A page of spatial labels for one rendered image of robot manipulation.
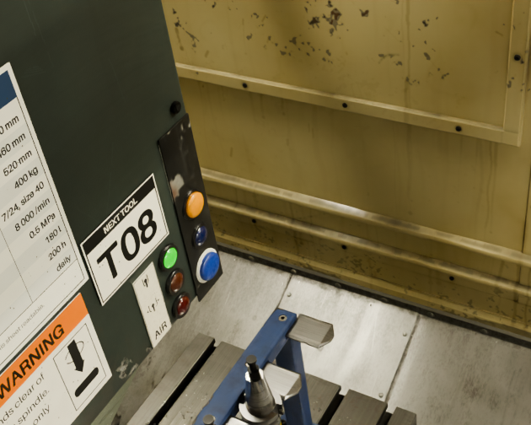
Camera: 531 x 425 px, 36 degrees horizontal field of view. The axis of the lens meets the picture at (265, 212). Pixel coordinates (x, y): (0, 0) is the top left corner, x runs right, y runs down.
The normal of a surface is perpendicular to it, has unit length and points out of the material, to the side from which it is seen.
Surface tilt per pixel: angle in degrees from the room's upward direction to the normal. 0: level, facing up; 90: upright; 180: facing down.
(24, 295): 90
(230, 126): 90
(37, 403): 90
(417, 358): 24
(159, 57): 90
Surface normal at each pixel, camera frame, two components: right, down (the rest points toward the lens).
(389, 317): -0.32, -0.44
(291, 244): -0.50, 0.61
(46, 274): 0.86, 0.24
